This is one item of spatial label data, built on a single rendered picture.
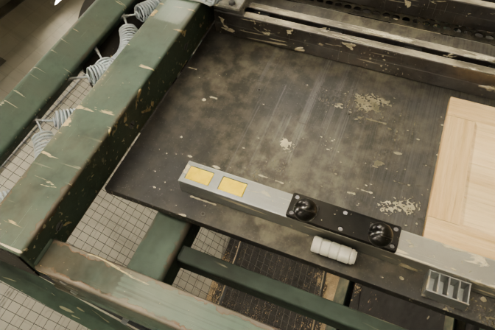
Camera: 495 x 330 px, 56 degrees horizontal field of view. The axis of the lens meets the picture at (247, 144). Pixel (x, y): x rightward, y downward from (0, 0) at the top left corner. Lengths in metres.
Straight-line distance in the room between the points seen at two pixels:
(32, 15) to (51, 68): 5.90
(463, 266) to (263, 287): 0.35
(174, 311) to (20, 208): 0.32
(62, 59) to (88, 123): 0.64
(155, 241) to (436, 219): 0.53
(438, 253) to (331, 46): 0.53
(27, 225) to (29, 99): 0.69
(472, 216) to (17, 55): 6.43
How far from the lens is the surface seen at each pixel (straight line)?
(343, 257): 0.85
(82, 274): 0.86
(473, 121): 1.10
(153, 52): 1.06
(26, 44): 7.08
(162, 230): 0.95
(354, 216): 0.86
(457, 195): 0.97
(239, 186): 0.89
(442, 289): 0.89
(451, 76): 1.14
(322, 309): 0.90
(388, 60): 1.13
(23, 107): 1.49
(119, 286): 0.83
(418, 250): 0.87
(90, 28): 1.66
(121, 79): 1.02
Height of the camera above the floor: 1.83
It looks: 12 degrees down
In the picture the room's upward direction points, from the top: 56 degrees counter-clockwise
